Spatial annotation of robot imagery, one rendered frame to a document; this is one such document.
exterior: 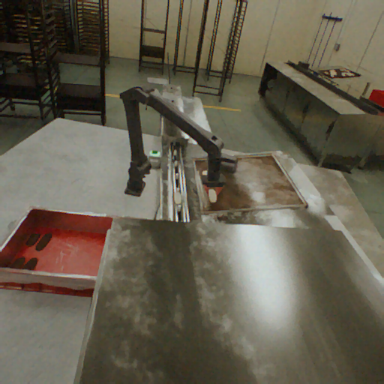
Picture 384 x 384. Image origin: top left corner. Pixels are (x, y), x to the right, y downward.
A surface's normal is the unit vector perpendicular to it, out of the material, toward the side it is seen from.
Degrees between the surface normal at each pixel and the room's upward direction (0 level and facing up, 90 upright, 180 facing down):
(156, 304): 0
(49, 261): 0
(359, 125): 90
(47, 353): 0
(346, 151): 90
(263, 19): 90
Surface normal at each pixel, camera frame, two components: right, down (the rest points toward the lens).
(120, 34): 0.07, 0.57
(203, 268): 0.15, -0.81
